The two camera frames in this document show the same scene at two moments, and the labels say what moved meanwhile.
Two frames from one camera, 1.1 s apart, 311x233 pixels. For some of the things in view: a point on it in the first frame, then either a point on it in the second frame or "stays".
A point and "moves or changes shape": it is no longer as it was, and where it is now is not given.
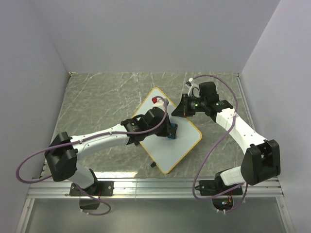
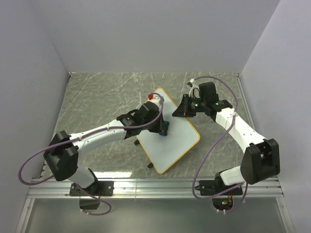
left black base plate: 98,188 stays
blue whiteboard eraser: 174,126 moves or changes shape
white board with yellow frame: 167,152 stays
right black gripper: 182,109 stays
